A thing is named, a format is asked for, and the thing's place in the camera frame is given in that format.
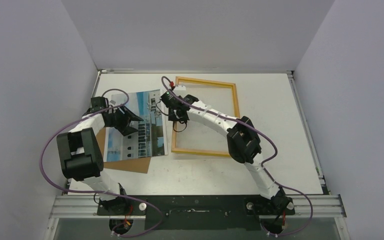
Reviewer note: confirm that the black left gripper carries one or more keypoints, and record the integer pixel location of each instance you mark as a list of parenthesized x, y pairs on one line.
[(127, 118)]

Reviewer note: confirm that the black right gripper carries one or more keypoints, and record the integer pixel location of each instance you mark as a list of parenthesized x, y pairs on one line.
[(173, 110)]

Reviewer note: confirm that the sky and building photo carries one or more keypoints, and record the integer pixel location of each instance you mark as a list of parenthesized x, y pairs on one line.
[(150, 139)]

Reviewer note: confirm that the yellow wooden picture frame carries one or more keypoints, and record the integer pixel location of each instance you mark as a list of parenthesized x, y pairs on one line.
[(207, 116)]

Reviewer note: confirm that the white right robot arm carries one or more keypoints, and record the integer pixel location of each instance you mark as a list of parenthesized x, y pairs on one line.
[(246, 145)]

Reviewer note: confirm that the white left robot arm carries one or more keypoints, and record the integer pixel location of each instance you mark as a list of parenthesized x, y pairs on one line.
[(81, 158)]

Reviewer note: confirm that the brown cardboard backing board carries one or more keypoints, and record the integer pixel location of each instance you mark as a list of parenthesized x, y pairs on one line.
[(138, 165)]

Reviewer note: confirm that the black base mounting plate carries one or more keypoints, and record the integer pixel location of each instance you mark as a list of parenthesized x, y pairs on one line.
[(201, 212)]

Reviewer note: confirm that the aluminium rail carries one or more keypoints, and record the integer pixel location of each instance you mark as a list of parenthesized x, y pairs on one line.
[(84, 207)]

